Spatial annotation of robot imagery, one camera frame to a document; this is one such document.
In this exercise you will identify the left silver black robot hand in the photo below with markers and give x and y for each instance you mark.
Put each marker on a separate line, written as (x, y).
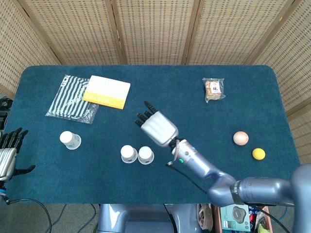
(8, 155)

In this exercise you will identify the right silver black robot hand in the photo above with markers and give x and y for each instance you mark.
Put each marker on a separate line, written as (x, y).
(159, 128)

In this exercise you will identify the paper cup fern navy flower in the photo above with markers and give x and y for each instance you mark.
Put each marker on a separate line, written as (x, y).
(128, 153)
(145, 154)

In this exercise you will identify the paper cup large blue flower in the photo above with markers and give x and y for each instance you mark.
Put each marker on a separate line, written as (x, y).
(70, 140)

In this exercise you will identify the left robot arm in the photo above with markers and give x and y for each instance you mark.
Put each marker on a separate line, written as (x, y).
(2, 190)

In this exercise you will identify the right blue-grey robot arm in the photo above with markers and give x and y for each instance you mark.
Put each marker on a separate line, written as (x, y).
(206, 167)

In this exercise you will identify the dark equipment beside table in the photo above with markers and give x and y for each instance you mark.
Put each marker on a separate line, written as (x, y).
(4, 111)

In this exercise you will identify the white and yellow napkin pack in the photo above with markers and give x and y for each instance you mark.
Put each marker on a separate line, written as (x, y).
(107, 93)

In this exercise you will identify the wrapped cake slice packet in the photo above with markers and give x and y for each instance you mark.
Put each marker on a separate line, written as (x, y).
(213, 89)

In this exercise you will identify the blue tablecloth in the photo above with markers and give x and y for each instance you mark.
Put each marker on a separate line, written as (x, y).
(97, 174)

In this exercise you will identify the striped cloth in plastic bag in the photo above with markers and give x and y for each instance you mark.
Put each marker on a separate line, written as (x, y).
(68, 99)

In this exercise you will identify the beige egg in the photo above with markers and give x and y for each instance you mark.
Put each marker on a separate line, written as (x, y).
(240, 138)

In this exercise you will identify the blue-grey robot torso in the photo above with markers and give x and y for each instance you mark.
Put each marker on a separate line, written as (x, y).
(136, 218)

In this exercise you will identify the woven rattan folding screen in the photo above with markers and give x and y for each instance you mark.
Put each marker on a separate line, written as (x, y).
(155, 31)

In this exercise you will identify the yellow ball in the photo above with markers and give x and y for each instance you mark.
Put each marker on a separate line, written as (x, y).
(258, 154)

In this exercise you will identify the teal product box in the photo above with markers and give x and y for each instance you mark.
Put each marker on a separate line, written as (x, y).
(235, 217)

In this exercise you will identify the wooden crate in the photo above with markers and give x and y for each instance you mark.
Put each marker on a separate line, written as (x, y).
(266, 218)

